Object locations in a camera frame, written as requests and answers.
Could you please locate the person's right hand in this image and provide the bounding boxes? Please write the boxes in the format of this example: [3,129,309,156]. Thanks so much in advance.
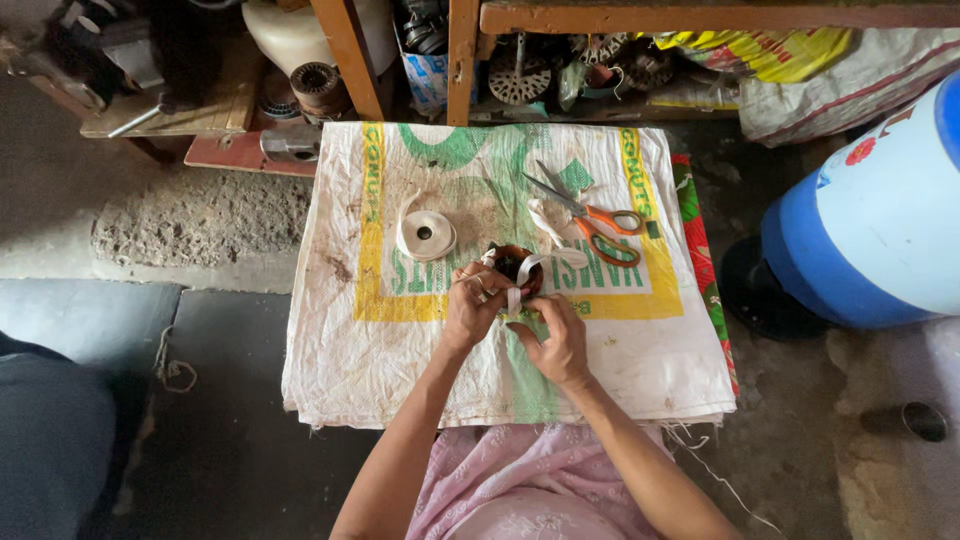
[506,293,594,391]

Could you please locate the person's left hand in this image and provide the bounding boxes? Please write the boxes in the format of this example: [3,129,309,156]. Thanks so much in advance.
[440,261,519,354]

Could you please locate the copper wire coil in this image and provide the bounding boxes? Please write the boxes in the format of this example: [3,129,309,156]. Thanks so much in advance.
[486,243,545,300]

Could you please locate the white cloth tape strip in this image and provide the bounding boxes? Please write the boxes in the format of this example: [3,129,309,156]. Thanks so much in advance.
[480,198,591,318]

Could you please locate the white woven printed sack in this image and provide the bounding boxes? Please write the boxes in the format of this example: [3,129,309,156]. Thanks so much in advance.
[281,121,738,430]

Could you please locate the white cloth tape roll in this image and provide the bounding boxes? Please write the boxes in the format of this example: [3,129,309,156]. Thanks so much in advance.
[395,192,458,262]

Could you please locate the person's pink embroidered clothing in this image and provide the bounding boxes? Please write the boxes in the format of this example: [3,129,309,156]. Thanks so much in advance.
[405,421,676,540]

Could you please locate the red green floral cloth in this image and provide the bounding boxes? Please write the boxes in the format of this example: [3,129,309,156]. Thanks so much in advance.
[669,153,741,399]

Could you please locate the wooden shelf with motor parts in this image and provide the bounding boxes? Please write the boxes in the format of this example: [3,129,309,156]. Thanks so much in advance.
[310,0,960,127]

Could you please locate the white plastic canister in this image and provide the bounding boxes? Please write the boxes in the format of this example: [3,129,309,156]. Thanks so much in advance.
[241,0,399,78]

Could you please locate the blue white plastic barrel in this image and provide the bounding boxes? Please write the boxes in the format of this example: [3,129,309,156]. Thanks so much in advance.
[760,69,960,330]

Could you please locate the yellow printed plastic bag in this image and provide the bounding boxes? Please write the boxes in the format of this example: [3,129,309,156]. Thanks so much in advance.
[637,28,855,85]

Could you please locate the white woven sack bundle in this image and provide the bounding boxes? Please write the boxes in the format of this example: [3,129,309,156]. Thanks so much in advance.
[738,28,960,149]

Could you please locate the small metal cup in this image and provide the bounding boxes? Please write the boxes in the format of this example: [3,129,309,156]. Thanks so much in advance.
[900,401,950,444]

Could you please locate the orange handled scissors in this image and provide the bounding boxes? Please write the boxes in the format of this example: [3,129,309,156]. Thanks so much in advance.
[522,159,645,269]

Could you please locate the frayed string piece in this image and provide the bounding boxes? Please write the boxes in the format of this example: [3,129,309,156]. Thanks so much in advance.
[152,325,199,395]

